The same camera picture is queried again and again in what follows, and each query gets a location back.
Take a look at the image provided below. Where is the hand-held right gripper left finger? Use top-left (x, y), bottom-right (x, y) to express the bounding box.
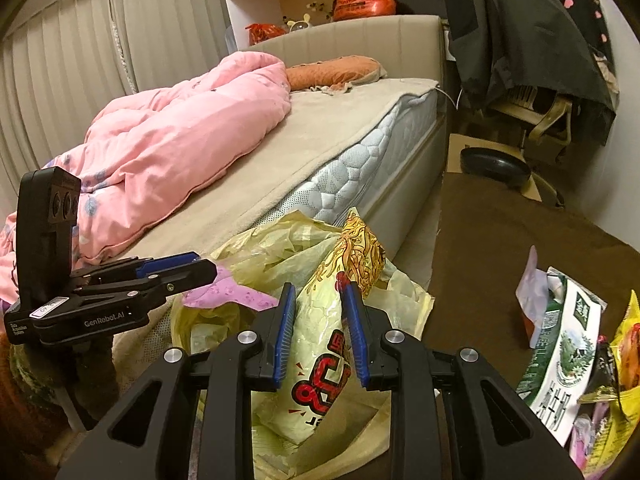
top-left (55, 282), bottom-right (297, 480)

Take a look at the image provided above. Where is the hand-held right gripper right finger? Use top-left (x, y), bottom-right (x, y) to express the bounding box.
top-left (338, 280), bottom-right (586, 480)

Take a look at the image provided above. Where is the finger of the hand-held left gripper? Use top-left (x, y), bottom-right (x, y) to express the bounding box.
top-left (70, 259), bottom-right (219, 311)
top-left (75, 254), bottom-right (198, 282)

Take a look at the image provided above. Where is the yellow noodle packet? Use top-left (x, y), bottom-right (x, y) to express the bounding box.
top-left (250, 210), bottom-right (388, 446)

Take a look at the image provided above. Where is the yellow plastic bag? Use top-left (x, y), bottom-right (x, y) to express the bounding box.
top-left (170, 207), bottom-right (436, 480)

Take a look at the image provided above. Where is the green and white packet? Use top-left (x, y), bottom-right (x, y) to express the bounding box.
top-left (517, 267), bottom-right (608, 448)

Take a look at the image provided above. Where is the pink wrapper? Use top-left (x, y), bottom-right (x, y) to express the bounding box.
top-left (181, 266), bottom-right (281, 313)

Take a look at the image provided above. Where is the pink quilt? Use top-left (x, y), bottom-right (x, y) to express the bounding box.
top-left (0, 52), bottom-right (293, 306)

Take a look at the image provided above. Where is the brown carpet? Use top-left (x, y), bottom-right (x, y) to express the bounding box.
top-left (420, 172), bottom-right (640, 411)

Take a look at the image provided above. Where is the white quilted mattress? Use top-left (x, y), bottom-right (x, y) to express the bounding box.
top-left (250, 80), bottom-right (441, 231)

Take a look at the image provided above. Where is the beige bed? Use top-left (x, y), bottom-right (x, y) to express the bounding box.
top-left (112, 77), bottom-right (433, 266)

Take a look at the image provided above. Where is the white crumpled wrapper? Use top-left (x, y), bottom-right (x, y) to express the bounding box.
top-left (515, 245), bottom-right (556, 348)

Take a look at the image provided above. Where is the beige curtain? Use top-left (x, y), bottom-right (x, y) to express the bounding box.
top-left (0, 0), bottom-right (233, 201)

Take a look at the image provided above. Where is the black round disc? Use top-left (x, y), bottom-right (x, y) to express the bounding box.
top-left (460, 146), bottom-right (532, 190)

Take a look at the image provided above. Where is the orange pillow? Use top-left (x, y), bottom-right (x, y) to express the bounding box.
top-left (285, 56), bottom-right (387, 93)

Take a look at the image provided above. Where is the small orange plastic bag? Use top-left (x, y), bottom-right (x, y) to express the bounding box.
top-left (245, 22), bottom-right (288, 47)

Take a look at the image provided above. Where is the magenta snack packet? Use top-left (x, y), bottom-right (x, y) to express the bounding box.
top-left (567, 415), bottom-right (598, 468)

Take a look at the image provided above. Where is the yellow snack packet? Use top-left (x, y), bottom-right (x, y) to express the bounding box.
top-left (580, 290), bottom-right (640, 476)

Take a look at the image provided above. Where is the beige chair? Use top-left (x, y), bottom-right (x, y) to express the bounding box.
top-left (457, 82), bottom-right (573, 208)

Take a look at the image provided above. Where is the large orange plastic bag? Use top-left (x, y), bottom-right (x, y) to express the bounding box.
top-left (332, 0), bottom-right (398, 23)

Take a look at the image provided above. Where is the chair with dark jacket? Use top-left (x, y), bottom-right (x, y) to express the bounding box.
top-left (444, 0), bottom-right (618, 147)

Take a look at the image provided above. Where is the black garment with pink hearts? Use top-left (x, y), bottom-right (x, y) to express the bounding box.
top-left (552, 0), bottom-right (618, 68)

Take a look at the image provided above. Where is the white cable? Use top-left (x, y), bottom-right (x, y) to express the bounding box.
top-left (432, 84), bottom-right (467, 111)

